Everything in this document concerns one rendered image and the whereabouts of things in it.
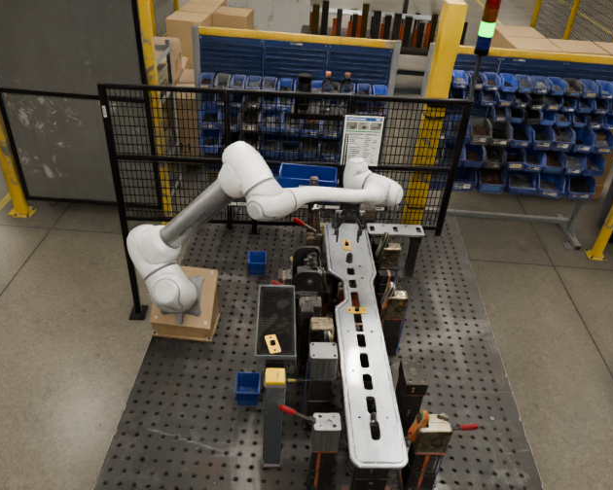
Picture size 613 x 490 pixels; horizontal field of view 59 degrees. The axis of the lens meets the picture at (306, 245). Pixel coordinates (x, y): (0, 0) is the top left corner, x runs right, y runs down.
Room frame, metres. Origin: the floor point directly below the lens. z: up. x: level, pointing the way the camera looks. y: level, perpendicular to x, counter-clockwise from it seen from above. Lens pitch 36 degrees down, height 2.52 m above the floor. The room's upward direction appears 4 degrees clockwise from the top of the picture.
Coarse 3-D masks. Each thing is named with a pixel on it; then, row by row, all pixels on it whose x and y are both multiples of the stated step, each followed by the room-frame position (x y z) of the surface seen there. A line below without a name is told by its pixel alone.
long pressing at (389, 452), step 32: (352, 224) 2.35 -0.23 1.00; (352, 288) 1.83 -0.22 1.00; (352, 320) 1.63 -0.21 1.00; (352, 352) 1.45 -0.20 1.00; (384, 352) 1.47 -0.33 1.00; (352, 384) 1.30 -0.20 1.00; (384, 384) 1.31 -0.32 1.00; (352, 416) 1.16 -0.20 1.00; (384, 416) 1.17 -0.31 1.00; (352, 448) 1.03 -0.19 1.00; (384, 448) 1.04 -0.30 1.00
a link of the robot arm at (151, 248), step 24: (240, 144) 1.83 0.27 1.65; (240, 168) 1.75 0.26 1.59; (264, 168) 1.77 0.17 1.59; (216, 192) 1.77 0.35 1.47; (240, 192) 1.74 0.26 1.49; (192, 216) 1.77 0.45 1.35; (144, 240) 1.79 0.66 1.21; (168, 240) 1.78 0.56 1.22; (144, 264) 1.74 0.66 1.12; (168, 264) 1.76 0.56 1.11
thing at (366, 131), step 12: (348, 120) 2.70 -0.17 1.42; (360, 120) 2.70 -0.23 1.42; (372, 120) 2.71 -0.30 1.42; (384, 120) 2.71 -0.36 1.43; (348, 132) 2.70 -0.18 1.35; (360, 132) 2.70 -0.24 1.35; (372, 132) 2.71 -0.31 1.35; (348, 144) 2.70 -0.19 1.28; (360, 144) 2.70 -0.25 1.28; (372, 144) 2.71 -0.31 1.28; (348, 156) 2.70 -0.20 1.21; (360, 156) 2.70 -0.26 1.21; (372, 156) 2.71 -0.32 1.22
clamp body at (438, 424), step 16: (432, 416) 1.13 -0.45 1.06; (448, 416) 1.14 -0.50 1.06; (432, 432) 1.08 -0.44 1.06; (448, 432) 1.08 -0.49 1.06; (416, 448) 1.07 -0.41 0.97; (432, 448) 1.08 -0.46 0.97; (416, 464) 1.08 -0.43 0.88; (432, 464) 1.10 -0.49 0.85; (400, 480) 1.12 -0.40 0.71; (416, 480) 1.08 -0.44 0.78; (432, 480) 1.08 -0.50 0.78
